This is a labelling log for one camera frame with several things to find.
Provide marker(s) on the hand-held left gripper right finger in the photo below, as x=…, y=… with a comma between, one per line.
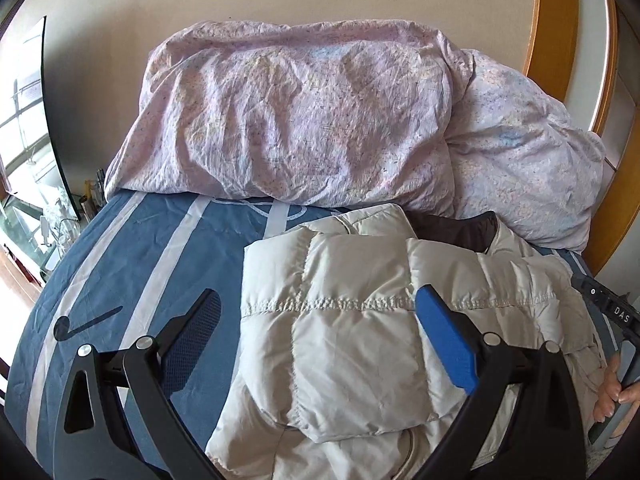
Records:
x=445, y=335

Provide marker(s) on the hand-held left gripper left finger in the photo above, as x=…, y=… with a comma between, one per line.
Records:
x=197, y=330

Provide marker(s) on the white puffer jacket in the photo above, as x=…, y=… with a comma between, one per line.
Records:
x=350, y=320

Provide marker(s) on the person's right hand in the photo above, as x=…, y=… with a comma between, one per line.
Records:
x=610, y=390

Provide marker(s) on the blue striped bed sheet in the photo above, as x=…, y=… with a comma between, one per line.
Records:
x=125, y=270

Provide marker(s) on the pale floral pillow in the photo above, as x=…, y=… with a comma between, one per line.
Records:
x=525, y=160

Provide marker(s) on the glass-topped side table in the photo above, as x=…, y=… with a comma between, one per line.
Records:
x=25, y=230

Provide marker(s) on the white wardrobe panels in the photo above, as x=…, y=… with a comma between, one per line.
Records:
x=619, y=85

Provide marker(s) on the pink floral quilt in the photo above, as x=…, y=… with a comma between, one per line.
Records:
x=300, y=110

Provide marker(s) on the dark-framed glass window pane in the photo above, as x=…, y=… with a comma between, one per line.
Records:
x=30, y=110

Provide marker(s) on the wooden wardrobe frame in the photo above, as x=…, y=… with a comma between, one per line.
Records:
x=555, y=20

